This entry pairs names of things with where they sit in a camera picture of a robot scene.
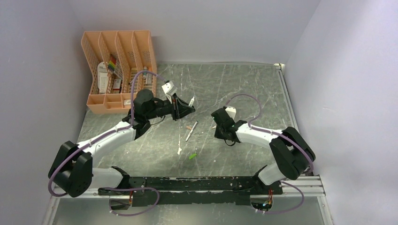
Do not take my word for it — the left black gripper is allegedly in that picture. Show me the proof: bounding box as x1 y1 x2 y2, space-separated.
145 92 195 121

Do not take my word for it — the white pen blue tip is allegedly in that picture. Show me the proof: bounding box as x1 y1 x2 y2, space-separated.
189 96 195 107

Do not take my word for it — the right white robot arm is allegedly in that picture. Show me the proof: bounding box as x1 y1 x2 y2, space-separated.
211 107 316 194

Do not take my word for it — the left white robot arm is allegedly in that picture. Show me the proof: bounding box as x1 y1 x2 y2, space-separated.
47 90 195 197

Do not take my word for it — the white pen on table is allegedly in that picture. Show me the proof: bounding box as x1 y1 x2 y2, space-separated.
185 121 199 142

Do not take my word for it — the small white box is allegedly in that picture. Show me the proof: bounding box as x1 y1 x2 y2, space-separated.
123 99 132 107

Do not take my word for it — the colored markers pack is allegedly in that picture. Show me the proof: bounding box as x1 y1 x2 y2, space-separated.
107 55 117 74

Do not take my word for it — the orange file organizer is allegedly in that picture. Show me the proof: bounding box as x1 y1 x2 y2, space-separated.
81 30 157 114

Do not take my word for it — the white booklet in organizer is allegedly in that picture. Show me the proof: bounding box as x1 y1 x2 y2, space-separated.
97 62 108 94

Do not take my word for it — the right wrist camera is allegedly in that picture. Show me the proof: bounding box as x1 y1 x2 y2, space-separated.
224 106 237 120

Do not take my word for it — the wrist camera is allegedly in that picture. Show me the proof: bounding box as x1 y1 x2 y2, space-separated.
224 106 237 120
161 81 177 102

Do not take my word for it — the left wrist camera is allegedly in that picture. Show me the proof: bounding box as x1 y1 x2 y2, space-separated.
161 81 177 102

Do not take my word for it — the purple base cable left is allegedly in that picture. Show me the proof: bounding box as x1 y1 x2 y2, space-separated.
102 186 161 217

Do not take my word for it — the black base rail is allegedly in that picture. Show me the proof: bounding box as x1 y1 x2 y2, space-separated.
98 176 283 207

